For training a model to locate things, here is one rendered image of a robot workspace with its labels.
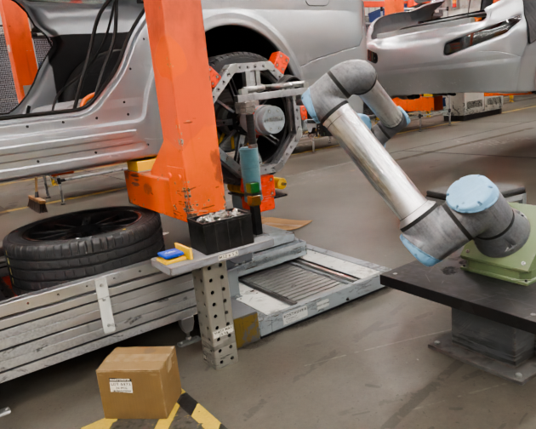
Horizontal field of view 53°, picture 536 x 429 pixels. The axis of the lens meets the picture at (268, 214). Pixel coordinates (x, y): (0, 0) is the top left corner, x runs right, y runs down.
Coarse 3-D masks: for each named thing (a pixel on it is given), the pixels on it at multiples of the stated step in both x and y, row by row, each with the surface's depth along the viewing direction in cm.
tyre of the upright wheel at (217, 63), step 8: (216, 56) 264; (224, 56) 258; (232, 56) 260; (240, 56) 262; (248, 56) 265; (256, 56) 267; (208, 64) 255; (216, 64) 255; (224, 64) 258; (224, 168) 266; (224, 176) 266; (232, 176) 269; (232, 184) 271; (240, 184) 273
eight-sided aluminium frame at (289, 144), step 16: (240, 64) 253; (256, 64) 258; (272, 64) 263; (224, 80) 250; (272, 80) 270; (288, 96) 276; (288, 112) 279; (288, 128) 281; (288, 144) 276; (224, 160) 256; (272, 160) 278; (240, 176) 263
